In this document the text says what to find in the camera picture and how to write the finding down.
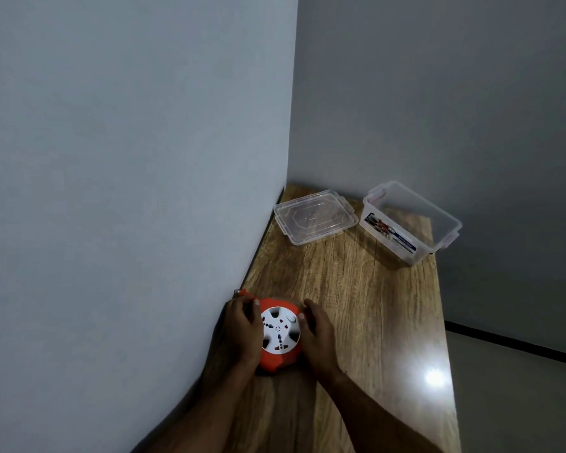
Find person's right hand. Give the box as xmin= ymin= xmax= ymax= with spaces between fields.
xmin=297 ymin=299 xmax=339 ymax=379

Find person's left hand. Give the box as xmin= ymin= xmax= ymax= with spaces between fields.
xmin=224 ymin=295 xmax=265 ymax=369

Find orange round extension cord reel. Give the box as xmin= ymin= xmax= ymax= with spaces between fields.
xmin=234 ymin=290 xmax=312 ymax=373

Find person's left forearm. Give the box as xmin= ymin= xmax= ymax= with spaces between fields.
xmin=141 ymin=358 xmax=260 ymax=453

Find person's right forearm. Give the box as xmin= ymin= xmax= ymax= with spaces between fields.
xmin=317 ymin=364 xmax=446 ymax=453

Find clear plastic container lid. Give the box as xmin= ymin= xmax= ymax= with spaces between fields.
xmin=274 ymin=189 xmax=360 ymax=246

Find clear plastic storage container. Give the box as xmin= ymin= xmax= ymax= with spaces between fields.
xmin=359 ymin=180 xmax=463 ymax=267

